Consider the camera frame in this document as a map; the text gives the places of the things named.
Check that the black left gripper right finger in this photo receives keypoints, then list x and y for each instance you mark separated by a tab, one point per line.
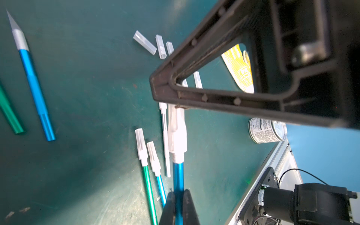
189	212

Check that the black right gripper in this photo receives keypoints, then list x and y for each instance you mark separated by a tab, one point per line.
305	59

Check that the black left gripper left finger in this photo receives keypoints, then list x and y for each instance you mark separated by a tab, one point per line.
168	214

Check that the short blue carving knife capped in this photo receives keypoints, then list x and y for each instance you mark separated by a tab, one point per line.
177	137

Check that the green carving knife capped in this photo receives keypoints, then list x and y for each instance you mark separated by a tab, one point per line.
143	157
9	114

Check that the translucent white knife cap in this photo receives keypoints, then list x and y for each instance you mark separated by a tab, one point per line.
144	42

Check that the yellow work glove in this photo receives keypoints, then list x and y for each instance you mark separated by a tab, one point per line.
239	65

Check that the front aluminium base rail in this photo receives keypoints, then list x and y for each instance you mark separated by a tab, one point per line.
279	160

